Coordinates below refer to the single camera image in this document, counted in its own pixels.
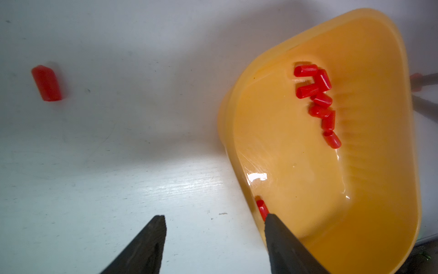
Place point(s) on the red sleeve in tray cluster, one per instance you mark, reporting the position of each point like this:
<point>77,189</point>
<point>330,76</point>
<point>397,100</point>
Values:
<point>321,103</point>

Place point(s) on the red sleeve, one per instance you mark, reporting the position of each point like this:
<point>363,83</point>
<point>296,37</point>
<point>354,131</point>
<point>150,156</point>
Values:
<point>47,83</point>
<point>321,103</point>

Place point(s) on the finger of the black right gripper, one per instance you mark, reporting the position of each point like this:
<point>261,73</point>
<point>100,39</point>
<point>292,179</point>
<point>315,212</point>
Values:
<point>425,108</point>
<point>418,81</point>

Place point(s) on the red sleeve alone in tray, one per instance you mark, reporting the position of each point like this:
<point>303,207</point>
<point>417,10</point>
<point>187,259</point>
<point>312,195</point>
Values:
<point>263,209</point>

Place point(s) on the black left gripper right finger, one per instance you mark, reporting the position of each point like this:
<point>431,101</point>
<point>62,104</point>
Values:
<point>287,254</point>

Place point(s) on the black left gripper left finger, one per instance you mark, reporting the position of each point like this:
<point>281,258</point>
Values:
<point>144,253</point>

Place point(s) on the yellow plastic storage tray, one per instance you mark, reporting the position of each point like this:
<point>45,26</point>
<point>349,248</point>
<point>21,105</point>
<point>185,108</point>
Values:
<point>357,209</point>

